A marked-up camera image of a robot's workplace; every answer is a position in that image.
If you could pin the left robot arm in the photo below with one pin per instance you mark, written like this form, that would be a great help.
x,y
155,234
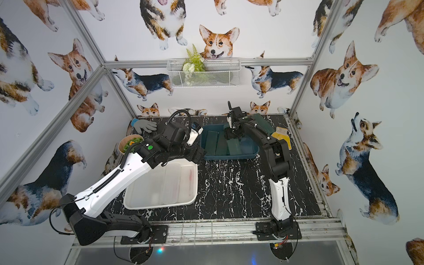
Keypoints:
x,y
85,212

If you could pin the teal plastic storage box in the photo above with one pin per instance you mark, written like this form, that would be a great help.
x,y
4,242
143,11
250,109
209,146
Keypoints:
x,y
248,146

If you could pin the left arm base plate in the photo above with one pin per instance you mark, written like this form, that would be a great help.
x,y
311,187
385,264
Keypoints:
x,y
157,234

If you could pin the dark green pencil case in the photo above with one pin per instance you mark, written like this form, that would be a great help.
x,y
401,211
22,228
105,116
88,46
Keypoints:
x,y
222,147

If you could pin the beige pot with green plant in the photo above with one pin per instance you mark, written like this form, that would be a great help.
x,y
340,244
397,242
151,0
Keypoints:
x,y
129,141

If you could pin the artificial fern plant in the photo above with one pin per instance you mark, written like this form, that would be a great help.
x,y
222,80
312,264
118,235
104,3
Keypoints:
x,y
193,68

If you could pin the grey work glove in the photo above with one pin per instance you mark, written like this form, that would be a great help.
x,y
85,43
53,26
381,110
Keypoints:
x,y
142,125

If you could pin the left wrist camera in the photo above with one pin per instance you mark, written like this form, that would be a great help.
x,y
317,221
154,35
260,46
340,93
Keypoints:
x,y
195,131

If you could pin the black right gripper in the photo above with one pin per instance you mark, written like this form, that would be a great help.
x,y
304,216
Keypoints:
x,y
228,133

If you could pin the clear case pink pen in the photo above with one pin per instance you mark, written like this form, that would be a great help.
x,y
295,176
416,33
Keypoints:
x,y
188,183

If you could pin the yellow work glove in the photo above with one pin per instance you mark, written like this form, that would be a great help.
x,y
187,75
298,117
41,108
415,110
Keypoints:
x,y
282,134

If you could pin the white wire wall basket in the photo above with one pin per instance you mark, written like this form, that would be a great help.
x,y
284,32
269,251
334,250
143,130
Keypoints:
x,y
207,73

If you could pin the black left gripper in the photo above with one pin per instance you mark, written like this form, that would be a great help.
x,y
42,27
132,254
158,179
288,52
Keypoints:
x,y
194,154

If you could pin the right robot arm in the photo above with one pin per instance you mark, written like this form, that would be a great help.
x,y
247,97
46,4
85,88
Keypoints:
x,y
275,163

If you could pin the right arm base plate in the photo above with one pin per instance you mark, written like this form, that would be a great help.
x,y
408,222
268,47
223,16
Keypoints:
x,y
267,231

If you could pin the white plastic storage box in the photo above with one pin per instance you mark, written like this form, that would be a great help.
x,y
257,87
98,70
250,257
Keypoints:
x,y
159,188

